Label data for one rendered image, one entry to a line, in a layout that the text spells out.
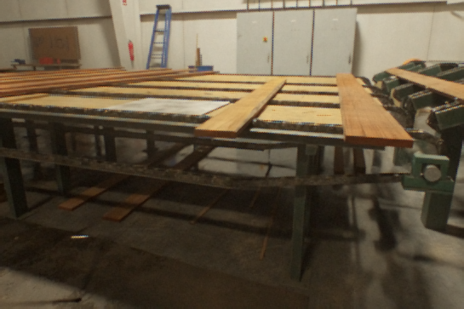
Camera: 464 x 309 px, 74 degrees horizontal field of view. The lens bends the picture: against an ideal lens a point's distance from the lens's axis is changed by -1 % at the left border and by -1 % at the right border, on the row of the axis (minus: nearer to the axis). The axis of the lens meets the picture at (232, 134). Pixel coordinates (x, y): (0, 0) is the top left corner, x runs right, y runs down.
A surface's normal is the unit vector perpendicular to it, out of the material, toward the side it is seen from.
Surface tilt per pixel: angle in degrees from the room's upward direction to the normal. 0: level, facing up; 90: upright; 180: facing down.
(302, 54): 90
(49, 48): 90
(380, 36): 87
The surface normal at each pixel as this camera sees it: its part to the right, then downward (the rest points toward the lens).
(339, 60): -0.32, 0.24
